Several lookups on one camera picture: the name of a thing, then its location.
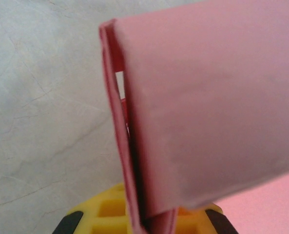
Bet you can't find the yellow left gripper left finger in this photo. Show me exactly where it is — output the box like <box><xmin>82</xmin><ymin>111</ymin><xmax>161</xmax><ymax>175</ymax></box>
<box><xmin>52</xmin><ymin>182</ymin><xmax>133</xmax><ymax>234</ymax></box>

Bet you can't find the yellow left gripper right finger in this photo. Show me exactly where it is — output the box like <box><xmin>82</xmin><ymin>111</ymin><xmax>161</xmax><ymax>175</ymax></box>
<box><xmin>175</xmin><ymin>202</ymin><xmax>240</xmax><ymax>234</ymax></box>

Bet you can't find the pink paper box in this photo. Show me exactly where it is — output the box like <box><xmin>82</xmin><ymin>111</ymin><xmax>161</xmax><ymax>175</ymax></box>
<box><xmin>99</xmin><ymin>0</ymin><xmax>289</xmax><ymax>234</ymax></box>

